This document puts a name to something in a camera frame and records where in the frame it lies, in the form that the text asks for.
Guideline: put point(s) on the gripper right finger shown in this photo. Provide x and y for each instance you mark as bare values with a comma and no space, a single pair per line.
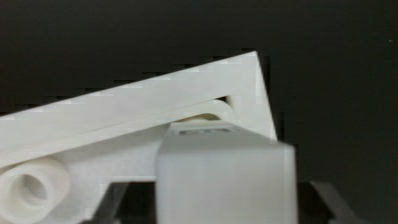
323,208

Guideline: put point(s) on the white desk tabletop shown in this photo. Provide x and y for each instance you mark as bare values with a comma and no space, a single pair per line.
53,186

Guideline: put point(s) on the white U-shaped fixture frame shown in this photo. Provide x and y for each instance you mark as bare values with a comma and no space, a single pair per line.
213,89

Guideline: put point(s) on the white desk leg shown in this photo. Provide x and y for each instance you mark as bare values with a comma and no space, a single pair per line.
224,176

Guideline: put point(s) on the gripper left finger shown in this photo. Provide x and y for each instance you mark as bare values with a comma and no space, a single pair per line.
126,206

